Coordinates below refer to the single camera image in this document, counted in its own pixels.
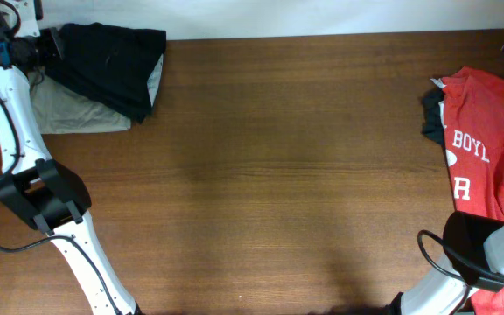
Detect black shorts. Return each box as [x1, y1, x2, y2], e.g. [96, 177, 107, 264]
[45, 23, 167, 123]

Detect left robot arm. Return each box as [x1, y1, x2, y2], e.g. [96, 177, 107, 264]
[0, 1, 141, 314]

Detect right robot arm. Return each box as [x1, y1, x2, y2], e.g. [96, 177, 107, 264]
[384, 66, 504, 314]

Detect folded khaki trousers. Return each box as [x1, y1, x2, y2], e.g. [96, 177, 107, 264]
[28, 69, 132, 135]

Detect red printed t-shirt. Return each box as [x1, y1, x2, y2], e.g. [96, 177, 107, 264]
[430, 66, 504, 315]

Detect dark garment under red shirt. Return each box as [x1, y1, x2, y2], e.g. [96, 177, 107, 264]
[421, 87, 445, 149]

